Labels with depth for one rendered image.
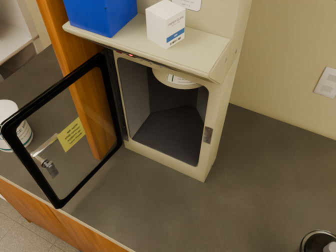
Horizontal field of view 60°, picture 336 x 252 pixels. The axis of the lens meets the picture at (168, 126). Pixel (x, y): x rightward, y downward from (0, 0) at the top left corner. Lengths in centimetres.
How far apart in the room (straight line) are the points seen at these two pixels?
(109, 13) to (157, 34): 9
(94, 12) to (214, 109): 35
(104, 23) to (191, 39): 16
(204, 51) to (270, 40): 56
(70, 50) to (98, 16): 21
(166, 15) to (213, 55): 11
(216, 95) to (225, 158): 44
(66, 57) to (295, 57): 74
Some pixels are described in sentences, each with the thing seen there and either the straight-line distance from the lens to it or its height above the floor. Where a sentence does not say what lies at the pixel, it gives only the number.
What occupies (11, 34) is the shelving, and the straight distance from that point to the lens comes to 187.
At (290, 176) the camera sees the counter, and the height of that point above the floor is 94.
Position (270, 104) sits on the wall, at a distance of 125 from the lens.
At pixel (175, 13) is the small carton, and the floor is 157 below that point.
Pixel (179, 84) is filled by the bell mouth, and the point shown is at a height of 133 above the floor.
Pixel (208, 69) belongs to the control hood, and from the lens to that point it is 51.
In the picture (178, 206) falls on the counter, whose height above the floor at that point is 94.
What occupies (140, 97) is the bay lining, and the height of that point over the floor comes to 115.
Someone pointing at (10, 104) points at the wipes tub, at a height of 109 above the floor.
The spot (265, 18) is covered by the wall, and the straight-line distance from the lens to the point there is 105.
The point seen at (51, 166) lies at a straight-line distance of 79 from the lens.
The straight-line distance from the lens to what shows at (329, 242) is 77.
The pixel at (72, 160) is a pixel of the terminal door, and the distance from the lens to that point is 87.
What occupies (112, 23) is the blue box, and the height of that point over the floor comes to 154.
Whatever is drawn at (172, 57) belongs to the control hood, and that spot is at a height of 151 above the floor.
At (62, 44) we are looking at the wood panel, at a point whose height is 143.
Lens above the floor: 183
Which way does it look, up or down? 51 degrees down
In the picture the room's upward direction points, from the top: straight up
